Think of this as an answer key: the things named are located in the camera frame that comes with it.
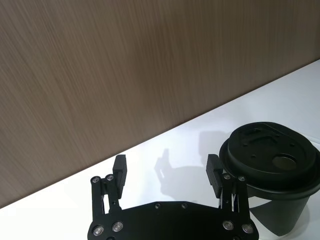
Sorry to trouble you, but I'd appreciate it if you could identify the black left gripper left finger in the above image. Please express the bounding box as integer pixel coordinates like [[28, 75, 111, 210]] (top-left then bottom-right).
[[86, 154, 130, 240]]

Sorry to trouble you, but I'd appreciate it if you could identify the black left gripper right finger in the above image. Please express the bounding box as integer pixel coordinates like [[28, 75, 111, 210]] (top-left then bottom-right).
[[205, 153, 261, 240]]

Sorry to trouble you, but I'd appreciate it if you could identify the black plastic cup lid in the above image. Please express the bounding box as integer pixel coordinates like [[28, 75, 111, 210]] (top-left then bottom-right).
[[218, 120, 320, 201]]

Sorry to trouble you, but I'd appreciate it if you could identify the black paper cup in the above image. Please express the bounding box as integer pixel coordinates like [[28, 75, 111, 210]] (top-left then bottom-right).
[[245, 185, 312, 238]]

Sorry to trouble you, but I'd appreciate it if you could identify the brown wood grain panel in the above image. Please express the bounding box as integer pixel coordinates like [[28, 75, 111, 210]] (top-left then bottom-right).
[[0, 0, 320, 210]]

